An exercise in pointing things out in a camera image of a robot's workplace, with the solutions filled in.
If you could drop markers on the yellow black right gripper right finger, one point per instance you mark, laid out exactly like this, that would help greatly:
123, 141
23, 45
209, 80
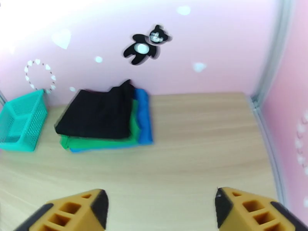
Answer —
252, 213

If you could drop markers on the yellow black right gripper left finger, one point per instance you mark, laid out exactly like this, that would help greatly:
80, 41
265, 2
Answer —
72, 213

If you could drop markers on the green ribbed shirt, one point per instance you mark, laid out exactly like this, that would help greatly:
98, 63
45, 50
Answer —
96, 142

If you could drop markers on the black garment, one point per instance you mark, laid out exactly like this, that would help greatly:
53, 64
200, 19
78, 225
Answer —
96, 114

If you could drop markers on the blue t-shirt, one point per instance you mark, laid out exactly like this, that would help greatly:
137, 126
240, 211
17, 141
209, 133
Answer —
144, 117

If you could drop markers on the teal plastic laundry basket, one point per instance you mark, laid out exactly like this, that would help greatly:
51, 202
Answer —
21, 122

